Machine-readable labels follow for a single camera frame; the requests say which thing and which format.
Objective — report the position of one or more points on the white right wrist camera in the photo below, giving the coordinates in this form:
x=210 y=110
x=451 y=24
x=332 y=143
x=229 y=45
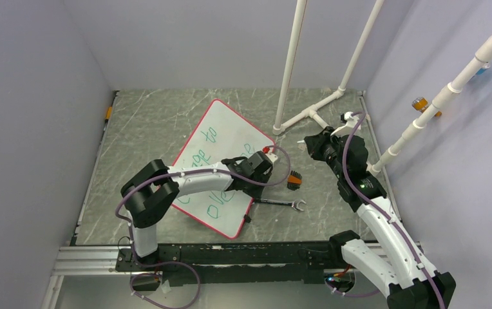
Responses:
x=349 y=120

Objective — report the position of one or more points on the pink framed whiteboard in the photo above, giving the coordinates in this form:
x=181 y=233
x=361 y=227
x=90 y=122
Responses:
x=221 y=133

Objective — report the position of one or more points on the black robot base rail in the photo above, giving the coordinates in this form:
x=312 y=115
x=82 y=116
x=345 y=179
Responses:
x=308 y=262

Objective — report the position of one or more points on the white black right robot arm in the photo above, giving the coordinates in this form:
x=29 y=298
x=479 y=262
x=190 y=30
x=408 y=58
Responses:
x=405 y=277

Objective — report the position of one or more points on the aluminium base extrusion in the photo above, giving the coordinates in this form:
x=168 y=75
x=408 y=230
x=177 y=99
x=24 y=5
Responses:
x=86 y=261

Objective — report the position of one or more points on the black orange hex key set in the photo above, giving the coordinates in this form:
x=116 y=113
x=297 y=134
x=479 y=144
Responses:
x=294 y=180

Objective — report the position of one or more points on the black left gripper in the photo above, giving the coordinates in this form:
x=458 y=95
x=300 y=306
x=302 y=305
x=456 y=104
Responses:
x=255 y=194

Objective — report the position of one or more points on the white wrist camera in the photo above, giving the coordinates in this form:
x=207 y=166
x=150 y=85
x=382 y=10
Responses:
x=270 y=154
x=349 y=120

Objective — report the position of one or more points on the orange wall fitting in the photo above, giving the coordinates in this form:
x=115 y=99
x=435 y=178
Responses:
x=420 y=104

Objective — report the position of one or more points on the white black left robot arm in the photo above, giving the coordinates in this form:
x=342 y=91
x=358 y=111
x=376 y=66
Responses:
x=150 y=193

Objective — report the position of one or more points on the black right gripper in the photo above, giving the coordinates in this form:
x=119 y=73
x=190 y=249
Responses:
x=319 y=140

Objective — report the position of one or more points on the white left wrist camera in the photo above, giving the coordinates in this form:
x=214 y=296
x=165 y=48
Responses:
x=270 y=154

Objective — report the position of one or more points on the silver open-end wrench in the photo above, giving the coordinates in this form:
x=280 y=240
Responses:
x=296 y=204

